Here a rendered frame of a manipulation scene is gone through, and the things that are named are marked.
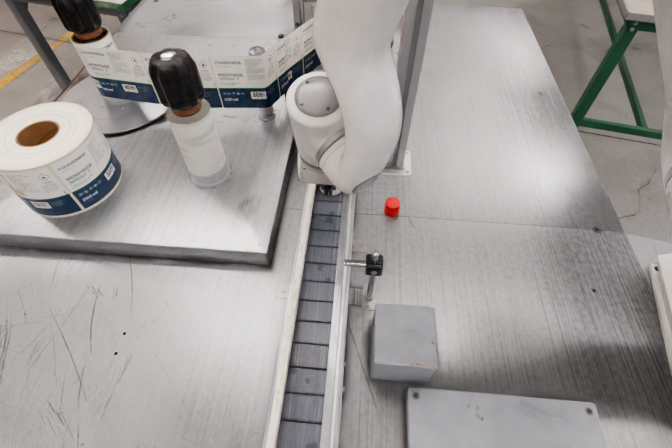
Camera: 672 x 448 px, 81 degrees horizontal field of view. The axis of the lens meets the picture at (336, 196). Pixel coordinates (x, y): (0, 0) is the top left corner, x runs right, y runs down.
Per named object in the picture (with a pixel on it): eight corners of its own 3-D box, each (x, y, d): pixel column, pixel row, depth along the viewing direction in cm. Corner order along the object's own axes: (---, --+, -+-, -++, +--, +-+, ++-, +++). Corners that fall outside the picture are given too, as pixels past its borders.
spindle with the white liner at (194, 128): (197, 158, 93) (152, 40, 70) (234, 160, 93) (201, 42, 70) (185, 186, 88) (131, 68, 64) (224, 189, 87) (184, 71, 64)
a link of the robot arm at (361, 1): (506, 1, 33) (382, 186, 58) (391, -103, 38) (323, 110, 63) (435, 23, 29) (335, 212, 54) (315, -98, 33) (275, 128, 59)
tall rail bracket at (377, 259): (340, 287, 77) (341, 242, 65) (377, 290, 77) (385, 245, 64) (338, 302, 75) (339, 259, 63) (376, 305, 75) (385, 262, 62)
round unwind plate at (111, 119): (95, 65, 118) (93, 61, 117) (194, 70, 116) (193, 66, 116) (38, 133, 99) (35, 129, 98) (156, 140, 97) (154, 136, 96)
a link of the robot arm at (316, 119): (363, 152, 61) (330, 111, 64) (367, 106, 49) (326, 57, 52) (319, 181, 60) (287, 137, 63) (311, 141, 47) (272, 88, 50)
